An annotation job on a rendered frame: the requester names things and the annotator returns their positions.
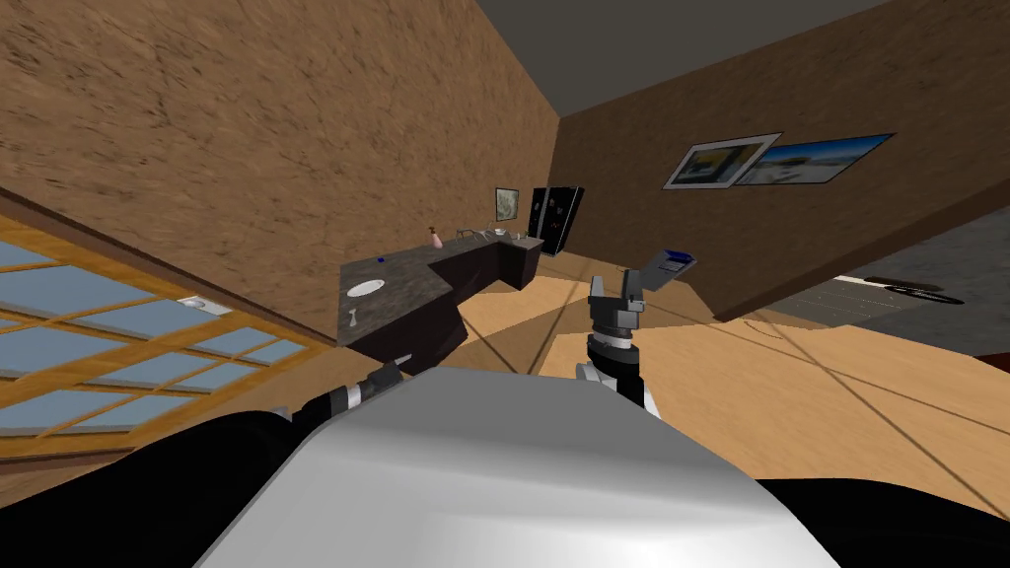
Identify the dark counter with sinks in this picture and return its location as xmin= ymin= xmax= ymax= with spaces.
xmin=336 ymin=226 xmax=547 ymax=376

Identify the blue sky wall picture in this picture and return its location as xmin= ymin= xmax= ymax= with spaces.
xmin=735 ymin=132 xmax=898 ymax=187

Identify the grey framed wall picture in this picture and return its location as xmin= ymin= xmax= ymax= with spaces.
xmin=661 ymin=131 xmax=784 ymax=191

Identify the grey flat box blue top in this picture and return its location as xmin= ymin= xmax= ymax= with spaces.
xmin=637 ymin=248 xmax=699 ymax=294

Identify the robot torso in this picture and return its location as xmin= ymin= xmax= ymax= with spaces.
xmin=192 ymin=366 xmax=842 ymax=568

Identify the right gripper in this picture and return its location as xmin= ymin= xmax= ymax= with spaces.
xmin=587 ymin=267 xmax=645 ymax=332

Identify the black tall cabinet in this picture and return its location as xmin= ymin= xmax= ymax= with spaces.
xmin=526 ymin=184 xmax=587 ymax=258

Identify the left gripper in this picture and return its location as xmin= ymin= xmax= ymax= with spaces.
xmin=359 ymin=357 xmax=413 ymax=397

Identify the wooden framed window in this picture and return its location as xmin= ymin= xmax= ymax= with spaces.
xmin=0 ymin=211 xmax=334 ymax=462

